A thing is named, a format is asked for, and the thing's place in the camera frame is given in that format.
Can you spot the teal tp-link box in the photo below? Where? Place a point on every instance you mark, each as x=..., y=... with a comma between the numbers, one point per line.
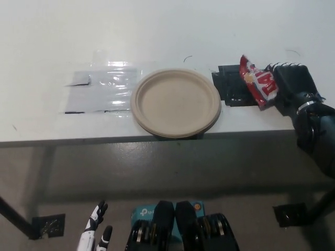
x=140, y=213

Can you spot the black slanted table leg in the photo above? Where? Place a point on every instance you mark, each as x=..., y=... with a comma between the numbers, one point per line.
x=14, y=218
x=322, y=206

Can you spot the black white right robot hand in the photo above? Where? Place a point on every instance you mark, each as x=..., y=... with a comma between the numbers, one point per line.
x=295, y=83

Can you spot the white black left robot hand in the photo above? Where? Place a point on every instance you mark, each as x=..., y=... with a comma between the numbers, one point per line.
x=90, y=232

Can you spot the tan paper plate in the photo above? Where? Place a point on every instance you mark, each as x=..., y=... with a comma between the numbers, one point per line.
x=180, y=135
x=174, y=100

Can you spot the black tape patch on table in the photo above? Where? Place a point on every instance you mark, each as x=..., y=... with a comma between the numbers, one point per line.
x=227, y=86

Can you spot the red blue sunflower seed bag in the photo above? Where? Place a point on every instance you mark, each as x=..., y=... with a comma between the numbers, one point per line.
x=259, y=83

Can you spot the clear plastic sheet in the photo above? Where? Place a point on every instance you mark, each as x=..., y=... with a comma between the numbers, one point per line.
x=104, y=96

